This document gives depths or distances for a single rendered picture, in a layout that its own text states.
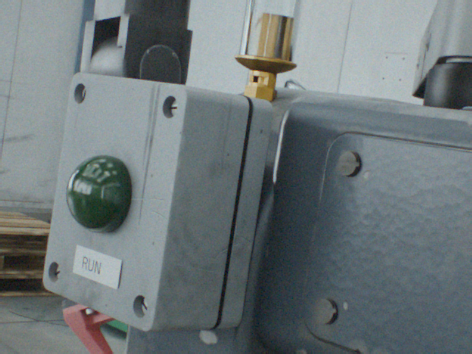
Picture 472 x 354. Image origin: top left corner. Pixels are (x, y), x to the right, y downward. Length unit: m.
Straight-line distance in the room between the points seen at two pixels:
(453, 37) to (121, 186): 0.19
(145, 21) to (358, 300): 0.42
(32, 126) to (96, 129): 8.75
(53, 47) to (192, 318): 8.85
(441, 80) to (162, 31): 0.31
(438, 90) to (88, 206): 0.19
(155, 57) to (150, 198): 0.38
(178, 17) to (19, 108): 8.32
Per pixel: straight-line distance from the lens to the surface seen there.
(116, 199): 0.36
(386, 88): 6.98
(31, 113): 9.11
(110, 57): 0.73
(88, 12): 9.32
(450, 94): 0.46
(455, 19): 0.48
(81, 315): 0.68
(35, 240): 6.67
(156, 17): 0.73
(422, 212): 0.33
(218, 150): 0.35
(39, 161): 9.21
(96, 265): 0.37
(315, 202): 0.36
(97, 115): 0.38
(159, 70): 0.72
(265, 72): 0.43
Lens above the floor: 1.32
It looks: 3 degrees down
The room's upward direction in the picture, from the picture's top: 9 degrees clockwise
